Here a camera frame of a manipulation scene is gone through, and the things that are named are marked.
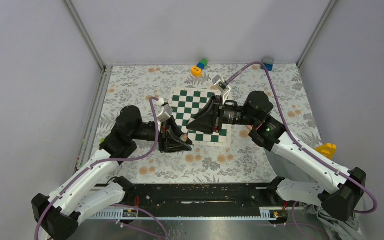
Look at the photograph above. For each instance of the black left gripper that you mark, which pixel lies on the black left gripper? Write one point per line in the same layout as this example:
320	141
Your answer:
167	142

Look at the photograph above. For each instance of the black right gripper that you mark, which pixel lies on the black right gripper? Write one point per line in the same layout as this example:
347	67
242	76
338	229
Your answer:
204	122

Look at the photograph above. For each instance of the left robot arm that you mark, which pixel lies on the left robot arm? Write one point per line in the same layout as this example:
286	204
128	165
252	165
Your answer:
60	213

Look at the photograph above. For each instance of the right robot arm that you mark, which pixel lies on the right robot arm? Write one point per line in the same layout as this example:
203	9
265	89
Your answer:
337	190

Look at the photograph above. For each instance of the orange round toy brick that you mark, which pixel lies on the orange round toy brick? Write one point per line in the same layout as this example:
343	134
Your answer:
196	71

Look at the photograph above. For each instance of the blue green toy block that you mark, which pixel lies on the blue green toy block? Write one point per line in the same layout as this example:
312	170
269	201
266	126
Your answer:
202	64

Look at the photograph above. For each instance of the floral tablecloth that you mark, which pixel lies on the floral tablecloth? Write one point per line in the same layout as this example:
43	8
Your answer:
240	161

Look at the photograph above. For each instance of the blue grey toy brick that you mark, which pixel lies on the blue grey toy brick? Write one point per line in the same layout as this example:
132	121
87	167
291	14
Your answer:
268	62

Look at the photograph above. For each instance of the yellow toy piece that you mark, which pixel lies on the yellow toy piece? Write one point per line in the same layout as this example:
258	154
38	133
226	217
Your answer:
327	150

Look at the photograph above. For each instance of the grey cloth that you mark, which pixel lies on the grey cloth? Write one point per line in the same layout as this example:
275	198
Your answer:
336	230

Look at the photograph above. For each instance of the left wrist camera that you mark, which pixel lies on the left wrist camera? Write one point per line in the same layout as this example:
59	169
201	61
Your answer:
166	110

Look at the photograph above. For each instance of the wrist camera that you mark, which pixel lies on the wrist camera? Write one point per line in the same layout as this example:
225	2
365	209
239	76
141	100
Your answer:
223	87
166	110

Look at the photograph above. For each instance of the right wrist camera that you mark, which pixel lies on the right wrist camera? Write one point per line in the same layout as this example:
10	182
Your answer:
223	87

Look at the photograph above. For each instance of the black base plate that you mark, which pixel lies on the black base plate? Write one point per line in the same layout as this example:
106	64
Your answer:
207	200

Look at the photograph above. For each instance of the aluminium frame rail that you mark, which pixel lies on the aluminium frame rail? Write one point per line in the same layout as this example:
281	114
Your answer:
87	140

